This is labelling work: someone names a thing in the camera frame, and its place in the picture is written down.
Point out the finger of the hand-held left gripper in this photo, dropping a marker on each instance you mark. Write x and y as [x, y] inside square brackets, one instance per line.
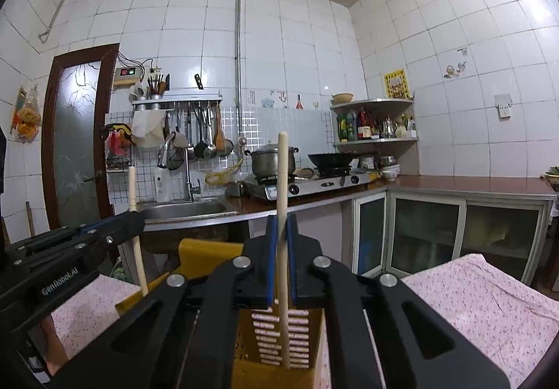
[56, 237]
[122, 229]

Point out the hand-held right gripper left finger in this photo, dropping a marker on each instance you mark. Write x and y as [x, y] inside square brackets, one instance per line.
[271, 260]

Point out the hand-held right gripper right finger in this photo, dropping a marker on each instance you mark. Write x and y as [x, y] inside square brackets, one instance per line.
[291, 262]

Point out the cream chopstick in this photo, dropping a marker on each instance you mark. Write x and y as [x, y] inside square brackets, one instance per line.
[283, 179]
[132, 192]

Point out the yellow slotted utensil holder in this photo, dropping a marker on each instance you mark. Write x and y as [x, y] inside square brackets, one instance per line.
[209, 253]

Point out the person's left forearm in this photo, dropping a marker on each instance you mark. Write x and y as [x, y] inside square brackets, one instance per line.
[55, 341]

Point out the stainless steel sink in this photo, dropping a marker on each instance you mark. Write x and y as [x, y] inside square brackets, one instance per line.
[187, 209]

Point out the steel gas stove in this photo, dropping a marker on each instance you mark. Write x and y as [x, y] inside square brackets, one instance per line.
[332, 183]

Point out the chrome faucet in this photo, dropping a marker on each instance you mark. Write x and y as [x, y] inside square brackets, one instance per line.
[188, 170]

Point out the steel cooking pot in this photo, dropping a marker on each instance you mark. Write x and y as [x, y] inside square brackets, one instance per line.
[266, 162]

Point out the white plastic bag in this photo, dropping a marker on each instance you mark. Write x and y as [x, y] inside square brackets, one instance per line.
[146, 129]

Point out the brown frosted glass door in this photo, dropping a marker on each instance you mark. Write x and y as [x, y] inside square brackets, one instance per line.
[74, 131]

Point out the black wok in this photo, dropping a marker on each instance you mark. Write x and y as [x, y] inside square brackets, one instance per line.
[331, 159]

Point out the black ladle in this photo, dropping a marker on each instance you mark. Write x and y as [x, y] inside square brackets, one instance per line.
[200, 148]

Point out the steel ladle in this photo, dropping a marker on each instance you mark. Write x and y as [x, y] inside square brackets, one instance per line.
[210, 149]

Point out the hanging orange bags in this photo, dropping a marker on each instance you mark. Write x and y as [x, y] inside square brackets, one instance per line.
[27, 116]

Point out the wooden spatula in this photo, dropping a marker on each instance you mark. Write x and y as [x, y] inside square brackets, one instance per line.
[220, 140]

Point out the stack of white bowls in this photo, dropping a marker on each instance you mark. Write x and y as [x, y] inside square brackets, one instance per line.
[390, 170]

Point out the glass door kitchen cabinet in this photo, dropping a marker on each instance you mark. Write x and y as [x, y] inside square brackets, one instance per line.
[436, 231]

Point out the row of condiment bottles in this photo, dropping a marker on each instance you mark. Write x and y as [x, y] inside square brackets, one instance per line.
[356, 127]

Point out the beige controller box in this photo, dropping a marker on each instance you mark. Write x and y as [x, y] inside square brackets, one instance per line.
[127, 74]

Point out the metal teapot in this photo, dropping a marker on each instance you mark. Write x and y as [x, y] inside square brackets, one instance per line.
[388, 129]

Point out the beige bowl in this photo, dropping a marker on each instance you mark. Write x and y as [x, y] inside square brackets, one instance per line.
[342, 98]

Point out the white corner shelf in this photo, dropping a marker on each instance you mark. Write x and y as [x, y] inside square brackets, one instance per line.
[375, 102]

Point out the pink floral tablecloth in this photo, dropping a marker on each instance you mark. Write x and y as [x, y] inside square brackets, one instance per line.
[480, 306]

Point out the green vegetables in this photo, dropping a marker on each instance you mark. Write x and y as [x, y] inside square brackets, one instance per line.
[552, 174]

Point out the steel wall utensil rack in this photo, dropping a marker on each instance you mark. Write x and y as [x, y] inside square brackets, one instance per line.
[183, 98]

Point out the yellow wall poster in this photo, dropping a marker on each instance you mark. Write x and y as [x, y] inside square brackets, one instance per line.
[396, 84]

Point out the grey wall pipe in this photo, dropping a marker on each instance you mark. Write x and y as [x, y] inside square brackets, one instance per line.
[237, 44]

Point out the white wall outlet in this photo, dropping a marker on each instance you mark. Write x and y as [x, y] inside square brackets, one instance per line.
[503, 106]

